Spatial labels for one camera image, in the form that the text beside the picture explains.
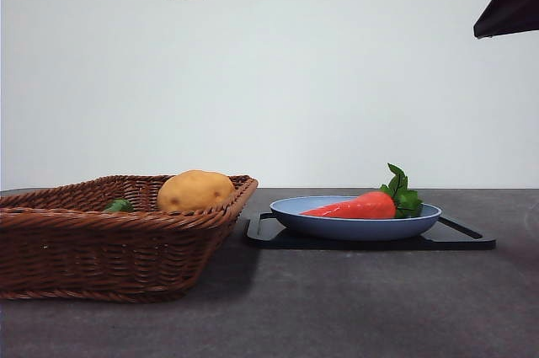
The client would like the orange carrot with green leaves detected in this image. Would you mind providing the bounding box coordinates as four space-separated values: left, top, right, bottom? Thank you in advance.
299 163 424 221

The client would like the blue round plate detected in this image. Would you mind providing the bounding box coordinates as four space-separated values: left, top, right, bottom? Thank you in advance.
269 195 443 243

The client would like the black flat tray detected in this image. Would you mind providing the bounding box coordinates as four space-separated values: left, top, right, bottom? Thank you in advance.
243 211 497 251

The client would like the yellow-brown potato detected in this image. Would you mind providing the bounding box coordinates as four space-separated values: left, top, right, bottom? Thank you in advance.
157 169 236 212

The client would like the green chili pepper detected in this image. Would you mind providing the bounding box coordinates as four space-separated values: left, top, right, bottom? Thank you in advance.
102 198 135 213

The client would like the brown wicker basket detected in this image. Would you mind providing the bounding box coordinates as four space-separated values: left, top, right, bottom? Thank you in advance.
0 174 259 304

